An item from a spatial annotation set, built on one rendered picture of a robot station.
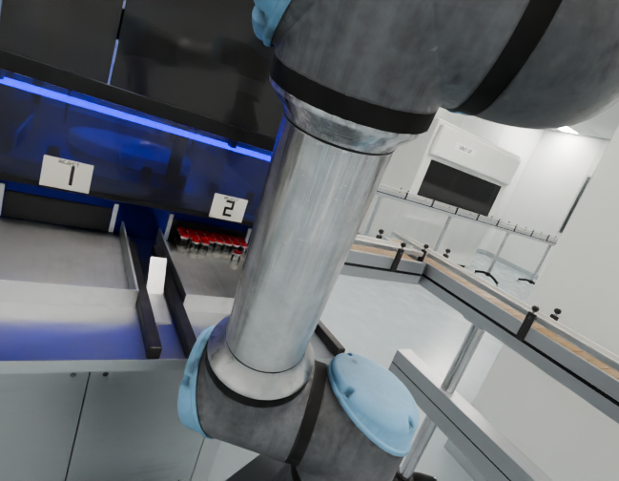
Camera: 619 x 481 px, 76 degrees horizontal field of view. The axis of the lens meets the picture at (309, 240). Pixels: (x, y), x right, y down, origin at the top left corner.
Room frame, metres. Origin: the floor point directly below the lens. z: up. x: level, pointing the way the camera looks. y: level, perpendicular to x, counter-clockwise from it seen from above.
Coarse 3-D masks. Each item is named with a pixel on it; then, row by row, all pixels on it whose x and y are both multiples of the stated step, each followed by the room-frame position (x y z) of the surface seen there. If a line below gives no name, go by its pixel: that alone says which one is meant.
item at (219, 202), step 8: (216, 200) 0.92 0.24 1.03; (224, 200) 0.93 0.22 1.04; (232, 200) 0.94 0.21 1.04; (240, 200) 0.95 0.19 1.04; (216, 208) 0.92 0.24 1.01; (240, 208) 0.96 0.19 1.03; (216, 216) 0.93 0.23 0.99; (224, 216) 0.94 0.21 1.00; (232, 216) 0.95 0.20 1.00; (240, 216) 0.96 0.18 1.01
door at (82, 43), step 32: (0, 0) 0.69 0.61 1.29; (32, 0) 0.71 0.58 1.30; (64, 0) 0.73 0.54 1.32; (96, 0) 0.76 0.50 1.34; (0, 32) 0.69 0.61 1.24; (32, 32) 0.71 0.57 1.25; (64, 32) 0.74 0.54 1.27; (96, 32) 0.76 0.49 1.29; (64, 64) 0.74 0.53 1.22; (96, 64) 0.77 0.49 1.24
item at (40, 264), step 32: (0, 224) 0.73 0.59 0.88; (32, 224) 0.78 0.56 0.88; (0, 256) 0.62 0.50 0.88; (32, 256) 0.66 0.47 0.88; (64, 256) 0.70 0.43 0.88; (96, 256) 0.74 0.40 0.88; (128, 256) 0.73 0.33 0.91; (0, 288) 0.51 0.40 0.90; (32, 288) 0.53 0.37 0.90; (64, 288) 0.55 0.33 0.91; (96, 288) 0.57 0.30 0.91; (128, 288) 0.60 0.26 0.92
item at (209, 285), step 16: (160, 240) 0.89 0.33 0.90; (176, 256) 0.88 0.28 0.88; (176, 272) 0.73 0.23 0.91; (192, 272) 0.82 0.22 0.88; (208, 272) 0.85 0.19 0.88; (224, 272) 0.89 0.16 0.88; (240, 272) 0.92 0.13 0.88; (192, 288) 0.75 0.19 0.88; (208, 288) 0.77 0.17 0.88; (224, 288) 0.80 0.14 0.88; (192, 304) 0.66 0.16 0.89; (208, 304) 0.68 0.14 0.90; (224, 304) 0.70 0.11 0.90
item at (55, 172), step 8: (48, 160) 0.73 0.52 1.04; (56, 160) 0.74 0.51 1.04; (64, 160) 0.75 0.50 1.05; (48, 168) 0.73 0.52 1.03; (56, 168) 0.74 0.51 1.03; (64, 168) 0.75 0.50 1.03; (80, 168) 0.76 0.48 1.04; (88, 168) 0.77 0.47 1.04; (40, 176) 0.73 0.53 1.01; (48, 176) 0.74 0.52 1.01; (56, 176) 0.74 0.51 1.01; (64, 176) 0.75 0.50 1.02; (80, 176) 0.77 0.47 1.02; (88, 176) 0.77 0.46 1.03; (40, 184) 0.73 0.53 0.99; (48, 184) 0.74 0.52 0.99; (56, 184) 0.74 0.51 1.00; (64, 184) 0.75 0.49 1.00; (72, 184) 0.76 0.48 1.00; (80, 184) 0.77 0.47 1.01; (88, 184) 0.77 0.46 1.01; (80, 192) 0.77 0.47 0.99; (88, 192) 0.78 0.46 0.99
